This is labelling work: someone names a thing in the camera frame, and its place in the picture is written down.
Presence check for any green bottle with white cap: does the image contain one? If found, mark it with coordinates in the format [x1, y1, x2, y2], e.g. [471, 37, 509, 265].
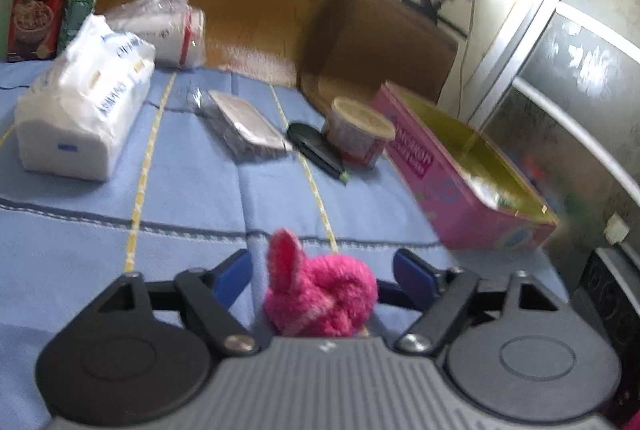
[56, 0, 109, 56]

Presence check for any black oval plastic object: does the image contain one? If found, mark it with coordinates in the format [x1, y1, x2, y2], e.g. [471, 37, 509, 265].
[287, 123, 349, 183]

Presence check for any black speaker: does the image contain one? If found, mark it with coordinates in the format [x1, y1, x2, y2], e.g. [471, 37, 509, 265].
[570, 247, 640, 430]

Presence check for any brown chair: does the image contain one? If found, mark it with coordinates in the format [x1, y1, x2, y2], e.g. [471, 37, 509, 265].
[297, 0, 460, 111]

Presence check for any white window frame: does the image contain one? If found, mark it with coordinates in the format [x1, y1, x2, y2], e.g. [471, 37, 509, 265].
[465, 0, 640, 211]

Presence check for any plastic bag of paper cups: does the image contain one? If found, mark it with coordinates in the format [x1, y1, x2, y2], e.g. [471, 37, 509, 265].
[102, 0, 207, 70]

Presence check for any white charger cable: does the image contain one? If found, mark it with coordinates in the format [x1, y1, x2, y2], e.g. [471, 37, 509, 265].
[452, 0, 488, 126]

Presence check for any pink fluffy sock ball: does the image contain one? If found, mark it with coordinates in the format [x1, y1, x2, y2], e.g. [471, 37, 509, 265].
[263, 227, 378, 338]

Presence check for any pink tin box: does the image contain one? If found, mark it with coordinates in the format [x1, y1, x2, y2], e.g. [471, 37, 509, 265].
[370, 81, 559, 252]

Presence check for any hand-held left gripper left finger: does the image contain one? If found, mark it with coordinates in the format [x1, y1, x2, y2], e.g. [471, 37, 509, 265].
[95, 249, 261, 357]

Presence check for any clear-wrapped white packet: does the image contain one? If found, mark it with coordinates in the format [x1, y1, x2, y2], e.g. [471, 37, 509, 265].
[187, 89, 294, 162]

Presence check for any round tub with lid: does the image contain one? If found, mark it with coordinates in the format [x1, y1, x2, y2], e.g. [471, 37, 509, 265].
[321, 97, 397, 168]

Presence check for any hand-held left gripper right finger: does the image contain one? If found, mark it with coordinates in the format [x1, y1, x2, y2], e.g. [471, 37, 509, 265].
[392, 249, 561, 356]

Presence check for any black tape cross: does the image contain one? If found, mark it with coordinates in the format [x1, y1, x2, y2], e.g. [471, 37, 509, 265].
[402, 0, 471, 34]

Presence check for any white tissue pack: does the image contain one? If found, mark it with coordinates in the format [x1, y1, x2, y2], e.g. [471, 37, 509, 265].
[14, 14, 157, 182]

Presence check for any blue tablecloth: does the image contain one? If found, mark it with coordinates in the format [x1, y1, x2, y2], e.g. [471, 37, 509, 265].
[0, 60, 571, 430]

